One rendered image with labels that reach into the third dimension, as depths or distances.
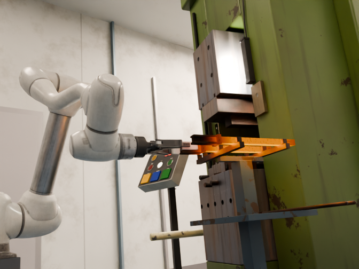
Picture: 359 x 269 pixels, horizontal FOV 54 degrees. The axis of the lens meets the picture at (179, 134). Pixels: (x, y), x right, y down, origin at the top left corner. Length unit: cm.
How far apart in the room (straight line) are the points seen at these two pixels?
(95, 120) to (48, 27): 414
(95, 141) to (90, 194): 355
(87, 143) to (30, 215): 67
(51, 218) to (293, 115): 121
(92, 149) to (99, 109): 14
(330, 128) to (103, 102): 116
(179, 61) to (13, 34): 269
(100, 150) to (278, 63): 102
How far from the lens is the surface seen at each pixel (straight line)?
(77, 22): 542
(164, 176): 232
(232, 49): 215
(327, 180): 174
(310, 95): 182
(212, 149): 134
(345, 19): 217
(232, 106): 205
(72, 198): 456
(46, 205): 172
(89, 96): 110
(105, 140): 113
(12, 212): 168
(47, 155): 169
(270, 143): 136
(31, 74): 158
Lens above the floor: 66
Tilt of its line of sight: 15 degrees up
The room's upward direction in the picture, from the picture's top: 5 degrees counter-clockwise
